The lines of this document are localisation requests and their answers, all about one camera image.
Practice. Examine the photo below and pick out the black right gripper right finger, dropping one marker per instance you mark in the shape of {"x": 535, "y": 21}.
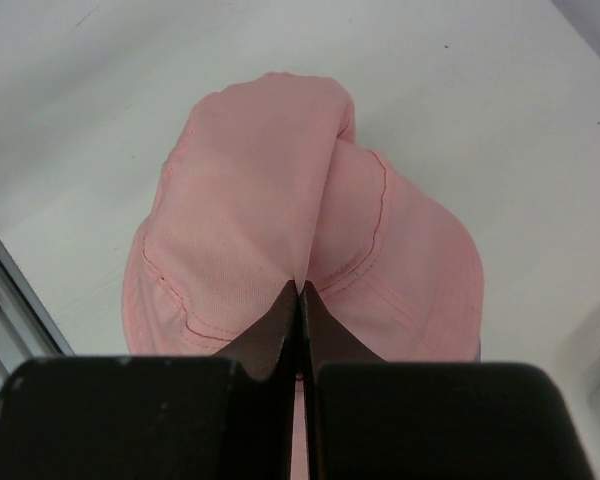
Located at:
{"x": 367, "y": 418}

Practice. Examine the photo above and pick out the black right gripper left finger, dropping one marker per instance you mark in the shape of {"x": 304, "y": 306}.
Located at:
{"x": 224, "y": 416}

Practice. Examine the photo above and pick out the pink bucket hat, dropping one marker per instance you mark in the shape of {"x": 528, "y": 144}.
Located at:
{"x": 267, "y": 185}

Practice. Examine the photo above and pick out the aluminium mounting rail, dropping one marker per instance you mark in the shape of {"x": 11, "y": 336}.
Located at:
{"x": 26, "y": 329}

